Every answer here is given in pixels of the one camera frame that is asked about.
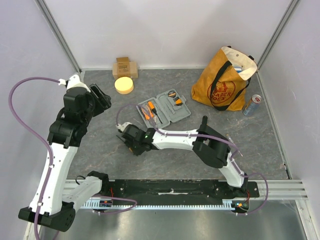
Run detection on orange bit set holder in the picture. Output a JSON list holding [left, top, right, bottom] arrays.
[[173, 96, 183, 106]]

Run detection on clear voltage tester screwdriver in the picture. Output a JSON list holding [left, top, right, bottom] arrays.
[[226, 133, 244, 158]]

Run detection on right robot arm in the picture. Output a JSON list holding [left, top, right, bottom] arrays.
[[116, 116, 248, 197]]

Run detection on grey slotted cable duct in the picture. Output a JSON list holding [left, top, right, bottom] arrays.
[[80, 195, 235, 211]]

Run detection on blue drink can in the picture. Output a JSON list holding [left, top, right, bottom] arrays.
[[243, 94, 262, 116]]

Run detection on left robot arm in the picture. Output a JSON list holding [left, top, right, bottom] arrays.
[[18, 74, 111, 232]]

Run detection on yellow Trader Joe's tote bag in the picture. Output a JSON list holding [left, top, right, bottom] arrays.
[[191, 46, 258, 112]]

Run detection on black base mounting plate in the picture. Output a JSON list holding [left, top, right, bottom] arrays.
[[100, 179, 260, 201]]

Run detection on brown cardboard box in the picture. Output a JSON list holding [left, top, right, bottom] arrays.
[[112, 57, 138, 80]]

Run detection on orange screwdriver thin shaft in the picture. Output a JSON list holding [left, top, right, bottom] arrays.
[[147, 101, 163, 124]]

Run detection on grey plastic tool case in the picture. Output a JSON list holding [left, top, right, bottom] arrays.
[[136, 88, 191, 129]]

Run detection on yellow round sponge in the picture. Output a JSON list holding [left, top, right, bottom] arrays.
[[114, 76, 134, 95]]

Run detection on orange handled pliers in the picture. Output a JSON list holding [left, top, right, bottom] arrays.
[[138, 105, 157, 126]]

